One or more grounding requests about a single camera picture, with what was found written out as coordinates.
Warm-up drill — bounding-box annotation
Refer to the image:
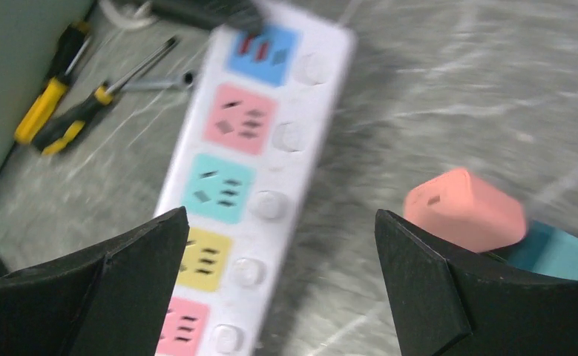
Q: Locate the black yellow screwdriver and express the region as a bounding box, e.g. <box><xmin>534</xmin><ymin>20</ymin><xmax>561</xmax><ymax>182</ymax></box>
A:
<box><xmin>31</xmin><ymin>36</ymin><xmax>179</xmax><ymax>155</ymax></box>

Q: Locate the silver ratchet wrench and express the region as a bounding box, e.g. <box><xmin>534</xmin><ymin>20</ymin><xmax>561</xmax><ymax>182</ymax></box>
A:
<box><xmin>121</xmin><ymin>71</ymin><xmax>196</xmax><ymax>92</ymax></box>

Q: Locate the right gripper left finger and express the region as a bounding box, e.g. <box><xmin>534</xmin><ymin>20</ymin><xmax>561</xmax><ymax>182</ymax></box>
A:
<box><xmin>0</xmin><ymin>207</ymin><xmax>189</xmax><ymax>355</ymax></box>

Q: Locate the clear plastic storage bin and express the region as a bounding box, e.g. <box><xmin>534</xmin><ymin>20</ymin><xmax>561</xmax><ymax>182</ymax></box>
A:
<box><xmin>0</xmin><ymin>0</ymin><xmax>91</xmax><ymax>168</ymax></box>

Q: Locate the white long power strip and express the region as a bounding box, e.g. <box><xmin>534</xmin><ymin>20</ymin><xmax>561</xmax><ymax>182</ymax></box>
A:
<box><xmin>155</xmin><ymin>1</ymin><xmax>356</xmax><ymax>355</ymax></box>

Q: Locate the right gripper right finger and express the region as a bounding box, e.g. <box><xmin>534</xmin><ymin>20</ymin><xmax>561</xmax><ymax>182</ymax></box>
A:
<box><xmin>375</xmin><ymin>210</ymin><xmax>578</xmax><ymax>355</ymax></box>

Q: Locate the orange plug adapter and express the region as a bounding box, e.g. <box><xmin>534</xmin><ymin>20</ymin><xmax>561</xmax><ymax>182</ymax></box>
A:
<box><xmin>403</xmin><ymin>167</ymin><xmax>528</xmax><ymax>253</ymax></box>

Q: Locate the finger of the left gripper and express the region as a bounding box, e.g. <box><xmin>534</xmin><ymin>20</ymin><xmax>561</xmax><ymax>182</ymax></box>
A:
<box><xmin>150</xmin><ymin>0</ymin><xmax>265</xmax><ymax>33</ymax></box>

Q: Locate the yellow black small tool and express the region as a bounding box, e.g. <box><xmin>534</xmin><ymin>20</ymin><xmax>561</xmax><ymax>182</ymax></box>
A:
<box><xmin>14</xmin><ymin>20</ymin><xmax>91</xmax><ymax>145</ymax></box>

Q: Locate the teal plug adapter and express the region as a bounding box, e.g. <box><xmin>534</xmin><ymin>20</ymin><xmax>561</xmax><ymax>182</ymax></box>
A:
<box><xmin>487</xmin><ymin>220</ymin><xmax>578</xmax><ymax>280</ymax></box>

